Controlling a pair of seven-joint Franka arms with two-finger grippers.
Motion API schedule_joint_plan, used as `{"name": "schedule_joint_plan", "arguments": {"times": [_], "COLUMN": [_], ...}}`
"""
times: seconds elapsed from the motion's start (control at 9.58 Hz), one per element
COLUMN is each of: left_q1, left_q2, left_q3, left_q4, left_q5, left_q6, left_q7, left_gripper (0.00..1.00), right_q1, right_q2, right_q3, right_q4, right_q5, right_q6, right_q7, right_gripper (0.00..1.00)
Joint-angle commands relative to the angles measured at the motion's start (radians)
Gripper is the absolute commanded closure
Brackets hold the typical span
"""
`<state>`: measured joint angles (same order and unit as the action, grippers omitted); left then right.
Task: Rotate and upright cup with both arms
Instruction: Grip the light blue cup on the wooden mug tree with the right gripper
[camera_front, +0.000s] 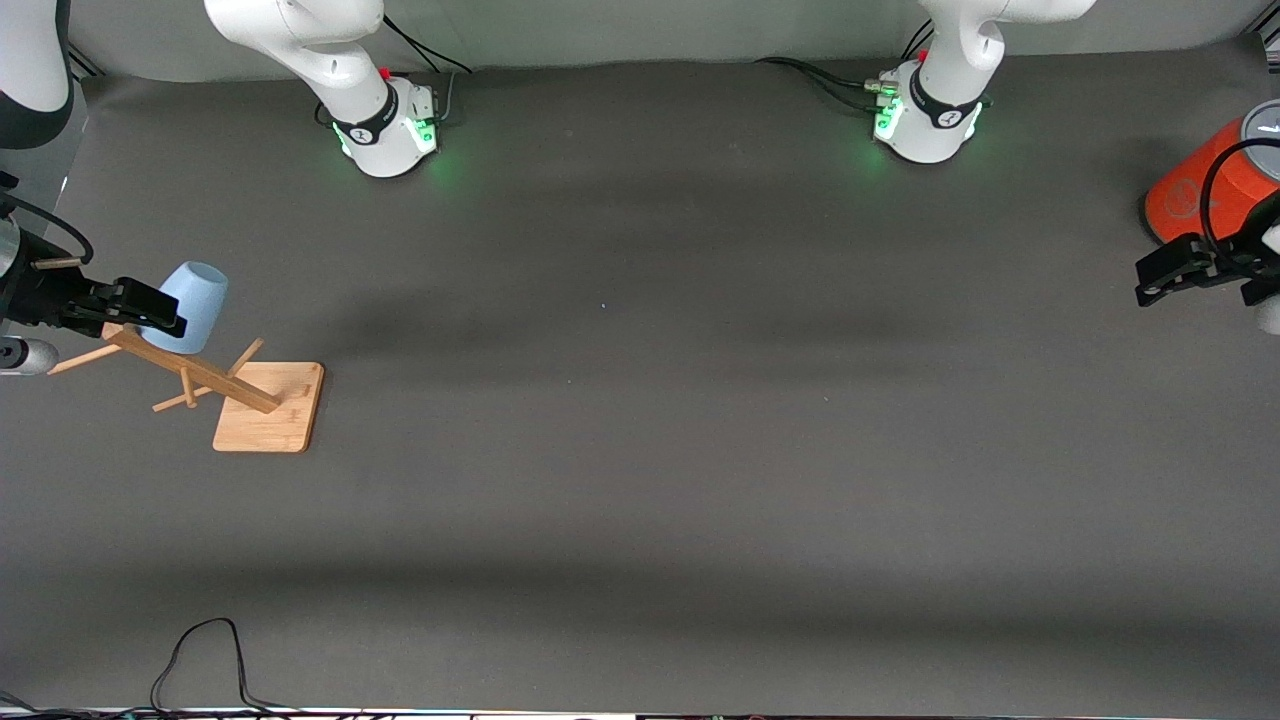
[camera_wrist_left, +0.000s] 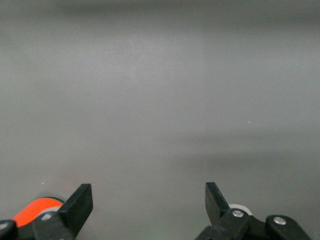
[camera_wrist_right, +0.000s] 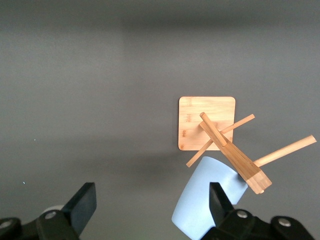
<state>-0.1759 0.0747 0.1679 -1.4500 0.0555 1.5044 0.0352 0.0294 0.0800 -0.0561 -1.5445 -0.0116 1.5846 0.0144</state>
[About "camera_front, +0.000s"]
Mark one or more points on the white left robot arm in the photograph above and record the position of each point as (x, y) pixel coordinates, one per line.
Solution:
(935, 110)

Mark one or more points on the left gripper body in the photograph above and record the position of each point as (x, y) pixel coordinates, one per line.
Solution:
(1232, 263)

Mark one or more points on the dark grey table cloth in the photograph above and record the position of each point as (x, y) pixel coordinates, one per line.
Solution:
(640, 400)

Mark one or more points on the black frame rail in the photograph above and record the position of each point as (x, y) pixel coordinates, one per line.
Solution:
(1270, 40)
(85, 65)

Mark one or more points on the wooden cup rack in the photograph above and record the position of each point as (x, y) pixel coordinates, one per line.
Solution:
(265, 410)

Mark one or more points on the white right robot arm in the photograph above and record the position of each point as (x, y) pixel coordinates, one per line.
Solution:
(370, 110)

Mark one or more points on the light blue cup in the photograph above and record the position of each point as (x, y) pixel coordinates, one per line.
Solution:
(195, 300)

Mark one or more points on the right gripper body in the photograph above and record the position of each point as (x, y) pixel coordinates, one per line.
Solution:
(38, 296)

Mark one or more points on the orange cylindrical can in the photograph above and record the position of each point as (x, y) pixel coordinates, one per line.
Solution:
(1190, 190)

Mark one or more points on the small tan peg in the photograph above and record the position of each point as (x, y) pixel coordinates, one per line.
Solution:
(55, 264)

